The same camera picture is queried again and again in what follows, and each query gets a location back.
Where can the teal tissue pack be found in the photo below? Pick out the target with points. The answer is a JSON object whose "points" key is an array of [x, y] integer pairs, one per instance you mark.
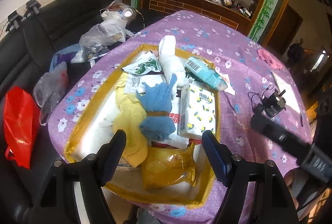
{"points": [[206, 74]]}

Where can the pink cloth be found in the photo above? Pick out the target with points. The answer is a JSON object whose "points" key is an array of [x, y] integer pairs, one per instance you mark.
{"points": [[268, 58]]}

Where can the white green printed packet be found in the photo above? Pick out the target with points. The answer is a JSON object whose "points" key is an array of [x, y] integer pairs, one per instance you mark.
{"points": [[146, 62]]}

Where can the white paper sheet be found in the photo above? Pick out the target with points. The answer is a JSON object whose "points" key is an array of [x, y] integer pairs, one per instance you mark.
{"points": [[289, 95]]}

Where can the yellow snack packet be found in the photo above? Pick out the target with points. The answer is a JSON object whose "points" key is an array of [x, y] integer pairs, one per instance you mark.
{"points": [[165, 167]]}

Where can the dark wooden cabinet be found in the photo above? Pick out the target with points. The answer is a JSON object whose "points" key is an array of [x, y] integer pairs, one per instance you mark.
{"points": [[206, 8]]}

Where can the black leather sofa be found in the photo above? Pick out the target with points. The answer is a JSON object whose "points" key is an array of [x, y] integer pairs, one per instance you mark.
{"points": [[26, 55]]}

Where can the lemon pattern tissue pack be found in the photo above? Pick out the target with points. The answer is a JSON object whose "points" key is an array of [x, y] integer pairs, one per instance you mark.
{"points": [[197, 112]]}

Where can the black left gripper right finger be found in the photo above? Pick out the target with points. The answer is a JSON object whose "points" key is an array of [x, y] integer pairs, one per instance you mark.
{"points": [[272, 202]]}

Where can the white plastic bags pile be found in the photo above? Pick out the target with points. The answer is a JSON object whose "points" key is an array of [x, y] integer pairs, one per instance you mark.
{"points": [[113, 29]]}

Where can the white foam box yellow tape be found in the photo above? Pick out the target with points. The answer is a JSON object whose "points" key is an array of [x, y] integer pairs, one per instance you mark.
{"points": [[94, 128]]}

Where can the purple floral tablecloth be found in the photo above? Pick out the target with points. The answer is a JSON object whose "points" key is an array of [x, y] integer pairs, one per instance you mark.
{"points": [[232, 53]]}

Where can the blue cloth bundle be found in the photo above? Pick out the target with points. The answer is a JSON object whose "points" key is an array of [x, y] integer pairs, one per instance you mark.
{"points": [[157, 102]]}

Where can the red plastic bag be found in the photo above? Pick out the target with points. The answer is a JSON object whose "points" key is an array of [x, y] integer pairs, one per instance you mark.
{"points": [[21, 124]]}

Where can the clear grey plastic bag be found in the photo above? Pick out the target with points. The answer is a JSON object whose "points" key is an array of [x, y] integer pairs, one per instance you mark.
{"points": [[49, 90]]}

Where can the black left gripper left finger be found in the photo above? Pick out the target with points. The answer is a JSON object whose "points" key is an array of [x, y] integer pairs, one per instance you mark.
{"points": [[56, 202]]}

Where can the yellow towel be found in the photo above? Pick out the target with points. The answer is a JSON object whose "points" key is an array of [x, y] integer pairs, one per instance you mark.
{"points": [[131, 114]]}

